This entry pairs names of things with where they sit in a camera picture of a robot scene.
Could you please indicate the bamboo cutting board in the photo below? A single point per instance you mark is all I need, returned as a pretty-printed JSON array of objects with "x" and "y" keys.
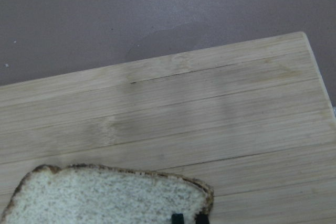
[{"x": 252, "y": 119}]

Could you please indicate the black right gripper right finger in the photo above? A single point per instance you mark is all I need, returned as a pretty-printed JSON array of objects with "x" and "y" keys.
[{"x": 202, "y": 219}]

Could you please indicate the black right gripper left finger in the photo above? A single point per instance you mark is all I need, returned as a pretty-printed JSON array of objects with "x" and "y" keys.
[{"x": 177, "y": 219}]

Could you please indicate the bread slice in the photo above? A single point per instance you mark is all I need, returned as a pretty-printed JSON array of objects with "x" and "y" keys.
[{"x": 87, "y": 193}]

